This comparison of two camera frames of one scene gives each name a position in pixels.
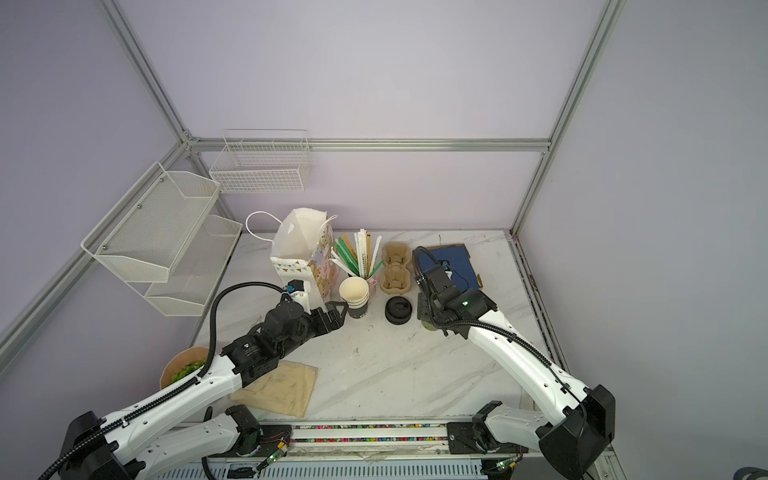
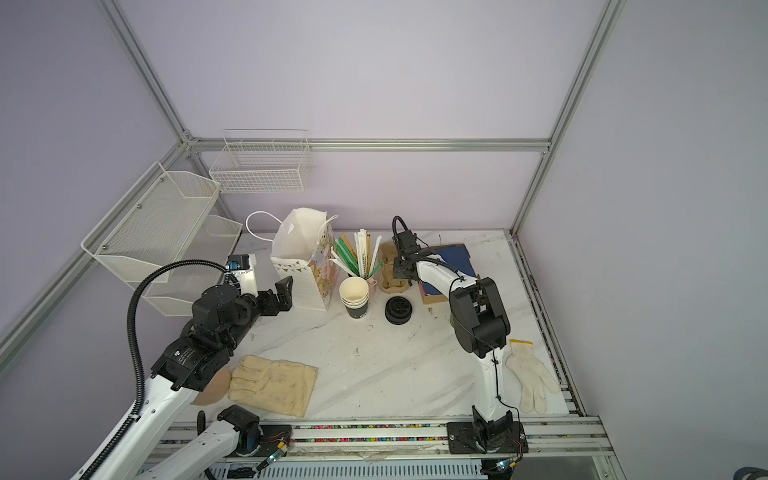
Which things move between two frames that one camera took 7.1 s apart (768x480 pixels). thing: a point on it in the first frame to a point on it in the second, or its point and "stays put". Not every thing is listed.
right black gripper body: (426, 312) to (397, 263)
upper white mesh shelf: (145, 232) stays put
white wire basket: (263, 161) stays put
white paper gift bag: (302, 248) stays put
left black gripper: (335, 321) to (283, 298)
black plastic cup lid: (398, 310) stays put
